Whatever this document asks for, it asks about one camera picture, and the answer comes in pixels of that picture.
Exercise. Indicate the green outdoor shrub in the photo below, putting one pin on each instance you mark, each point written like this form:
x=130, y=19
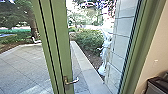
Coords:
x=89, y=40

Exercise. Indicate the white block pillar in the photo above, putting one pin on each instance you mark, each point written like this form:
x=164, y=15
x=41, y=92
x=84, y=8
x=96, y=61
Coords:
x=121, y=43

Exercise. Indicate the large outdoor tree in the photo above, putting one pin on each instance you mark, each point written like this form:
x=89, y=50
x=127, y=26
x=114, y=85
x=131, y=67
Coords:
x=30, y=20

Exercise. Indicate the green framed glass door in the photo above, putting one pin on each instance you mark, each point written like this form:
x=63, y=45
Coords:
x=55, y=43

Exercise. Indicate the white garden statue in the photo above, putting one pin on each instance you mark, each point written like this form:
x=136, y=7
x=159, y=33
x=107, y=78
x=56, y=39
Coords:
x=105, y=53

